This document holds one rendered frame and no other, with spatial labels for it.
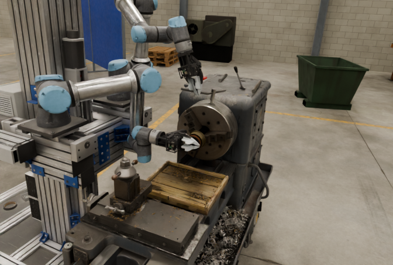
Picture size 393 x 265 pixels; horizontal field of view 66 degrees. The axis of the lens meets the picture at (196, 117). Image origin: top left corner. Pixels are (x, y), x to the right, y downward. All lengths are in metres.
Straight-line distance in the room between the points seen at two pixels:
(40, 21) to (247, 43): 10.19
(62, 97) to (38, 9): 0.54
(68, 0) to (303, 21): 10.13
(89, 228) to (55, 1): 1.10
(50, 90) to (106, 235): 0.61
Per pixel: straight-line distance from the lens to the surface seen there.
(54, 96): 1.35
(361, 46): 11.72
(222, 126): 1.56
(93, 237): 1.24
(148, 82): 1.43
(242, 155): 1.77
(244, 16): 11.50
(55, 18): 1.73
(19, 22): 1.82
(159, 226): 1.15
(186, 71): 1.38
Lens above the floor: 1.71
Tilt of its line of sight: 20 degrees down
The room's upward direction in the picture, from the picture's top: 3 degrees clockwise
